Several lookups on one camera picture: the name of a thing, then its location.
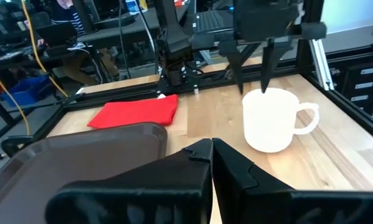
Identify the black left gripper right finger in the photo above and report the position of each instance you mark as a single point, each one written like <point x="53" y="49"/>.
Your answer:
<point x="267" y="205"/>

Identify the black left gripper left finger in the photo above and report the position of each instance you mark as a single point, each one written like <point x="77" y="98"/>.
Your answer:
<point x="142" y="186"/>

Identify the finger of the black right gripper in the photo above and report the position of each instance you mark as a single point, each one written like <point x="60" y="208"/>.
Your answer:
<point x="268" y="62"/>
<point x="236" y="62"/>

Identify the white ceramic mug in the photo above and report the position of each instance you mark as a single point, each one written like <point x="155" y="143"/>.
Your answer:
<point x="267" y="124"/>

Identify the red cloth napkin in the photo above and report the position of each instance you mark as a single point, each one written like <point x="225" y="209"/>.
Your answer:
<point x="136" y="112"/>

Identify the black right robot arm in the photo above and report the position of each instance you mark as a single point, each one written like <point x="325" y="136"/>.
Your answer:
<point x="173" y="37"/>

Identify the brown plastic tray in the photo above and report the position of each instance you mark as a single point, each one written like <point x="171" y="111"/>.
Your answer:
<point x="64" y="161"/>

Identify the dark grey desk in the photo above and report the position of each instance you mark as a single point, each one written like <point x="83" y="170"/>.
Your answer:
<point x="127" y="32"/>
<point x="205" y="40"/>

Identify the black laptop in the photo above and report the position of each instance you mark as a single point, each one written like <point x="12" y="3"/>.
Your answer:
<point x="57" y="34"/>
<point x="209" y="20"/>

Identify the silver metal bar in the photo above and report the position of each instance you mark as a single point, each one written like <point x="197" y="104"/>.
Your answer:
<point x="321" y="65"/>

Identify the black drawer cabinet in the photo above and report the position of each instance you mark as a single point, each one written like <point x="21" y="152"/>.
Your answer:
<point x="348" y="81"/>

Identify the blue plastic bin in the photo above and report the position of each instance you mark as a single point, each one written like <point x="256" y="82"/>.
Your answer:
<point x="27" y="91"/>

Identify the black desk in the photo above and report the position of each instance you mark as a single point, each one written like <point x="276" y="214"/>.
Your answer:
<point x="58" y="57"/>

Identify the person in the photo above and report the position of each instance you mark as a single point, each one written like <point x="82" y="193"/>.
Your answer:
<point x="72" y="21"/>

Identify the black keyboard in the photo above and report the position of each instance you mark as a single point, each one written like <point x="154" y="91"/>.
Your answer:
<point x="8" y="58"/>

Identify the black table frame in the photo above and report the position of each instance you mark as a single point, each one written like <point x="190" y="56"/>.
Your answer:
<point x="117" y="91"/>

